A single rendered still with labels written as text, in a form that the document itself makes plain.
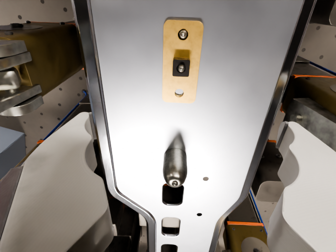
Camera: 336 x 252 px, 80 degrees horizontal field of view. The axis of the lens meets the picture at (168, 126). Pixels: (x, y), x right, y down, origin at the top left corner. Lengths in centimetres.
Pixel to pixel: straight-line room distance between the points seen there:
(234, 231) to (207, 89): 37
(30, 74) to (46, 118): 50
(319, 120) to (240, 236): 34
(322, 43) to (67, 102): 67
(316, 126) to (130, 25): 22
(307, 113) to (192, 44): 15
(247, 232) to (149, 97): 40
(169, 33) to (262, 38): 9
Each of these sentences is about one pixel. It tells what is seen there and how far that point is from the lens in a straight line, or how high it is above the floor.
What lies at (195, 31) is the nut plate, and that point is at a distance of 21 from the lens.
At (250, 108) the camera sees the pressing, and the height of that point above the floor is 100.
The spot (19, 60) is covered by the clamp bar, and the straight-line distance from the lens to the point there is 20.
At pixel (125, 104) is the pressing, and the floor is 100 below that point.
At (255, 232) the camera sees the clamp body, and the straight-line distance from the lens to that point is 55.
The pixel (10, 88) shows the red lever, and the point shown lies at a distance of 21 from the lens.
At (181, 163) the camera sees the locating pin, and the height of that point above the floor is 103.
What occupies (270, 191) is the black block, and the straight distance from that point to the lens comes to 37.
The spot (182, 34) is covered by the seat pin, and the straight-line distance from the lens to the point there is 21.
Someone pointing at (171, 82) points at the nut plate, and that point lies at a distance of 22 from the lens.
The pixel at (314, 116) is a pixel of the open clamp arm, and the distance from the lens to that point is 27.
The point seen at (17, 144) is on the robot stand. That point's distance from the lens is 77.
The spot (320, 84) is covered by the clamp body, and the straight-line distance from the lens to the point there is 33.
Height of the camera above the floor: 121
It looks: 58 degrees down
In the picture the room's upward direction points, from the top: 176 degrees counter-clockwise
